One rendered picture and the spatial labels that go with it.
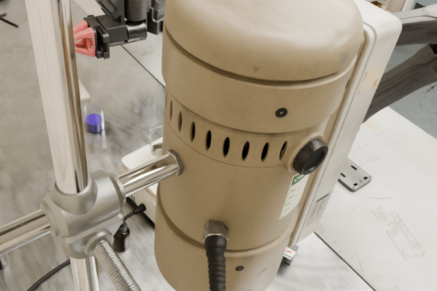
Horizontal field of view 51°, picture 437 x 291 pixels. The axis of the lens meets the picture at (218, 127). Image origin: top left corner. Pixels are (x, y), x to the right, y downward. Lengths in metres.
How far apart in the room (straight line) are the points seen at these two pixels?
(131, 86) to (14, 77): 0.29
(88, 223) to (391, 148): 1.00
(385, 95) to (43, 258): 0.70
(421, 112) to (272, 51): 2.86
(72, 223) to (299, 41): 0.14
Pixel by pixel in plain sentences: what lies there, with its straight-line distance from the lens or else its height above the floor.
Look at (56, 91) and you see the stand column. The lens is 0.19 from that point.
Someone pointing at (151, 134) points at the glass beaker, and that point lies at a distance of 0.83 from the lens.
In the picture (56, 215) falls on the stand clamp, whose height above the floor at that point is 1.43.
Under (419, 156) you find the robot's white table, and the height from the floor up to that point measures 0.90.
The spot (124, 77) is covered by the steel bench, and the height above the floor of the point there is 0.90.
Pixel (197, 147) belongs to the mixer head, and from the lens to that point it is 0.24.
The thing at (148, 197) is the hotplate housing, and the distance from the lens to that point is 0.84.
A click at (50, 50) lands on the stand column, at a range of 0.18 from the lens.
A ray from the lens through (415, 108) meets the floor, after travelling 3.07.
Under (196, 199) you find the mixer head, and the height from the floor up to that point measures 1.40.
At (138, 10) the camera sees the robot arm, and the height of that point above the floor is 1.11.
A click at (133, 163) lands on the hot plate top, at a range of 0.87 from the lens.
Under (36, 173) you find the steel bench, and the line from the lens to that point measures 0.99.
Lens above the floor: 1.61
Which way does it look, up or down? 41 degrees down
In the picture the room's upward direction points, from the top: 9 degrees clockwise
